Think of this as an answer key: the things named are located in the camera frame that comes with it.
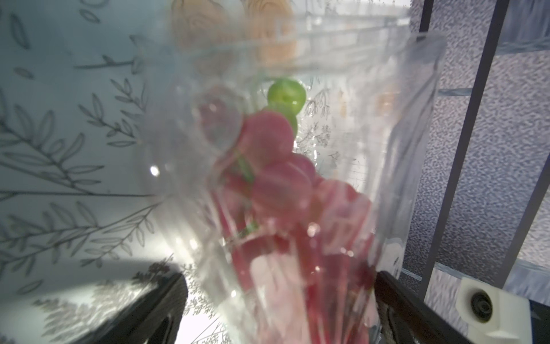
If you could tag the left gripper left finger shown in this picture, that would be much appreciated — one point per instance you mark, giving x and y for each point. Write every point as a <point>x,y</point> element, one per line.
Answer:
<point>154,318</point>

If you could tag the green grape bunch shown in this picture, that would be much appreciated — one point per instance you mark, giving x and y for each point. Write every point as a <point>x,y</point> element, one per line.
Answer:
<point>288,97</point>

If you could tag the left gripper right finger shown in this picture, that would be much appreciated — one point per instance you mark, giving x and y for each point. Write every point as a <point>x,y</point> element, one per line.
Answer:
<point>404,318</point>

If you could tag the clear plastic container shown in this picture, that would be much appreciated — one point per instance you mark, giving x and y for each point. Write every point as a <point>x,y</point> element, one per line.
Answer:
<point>371,85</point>

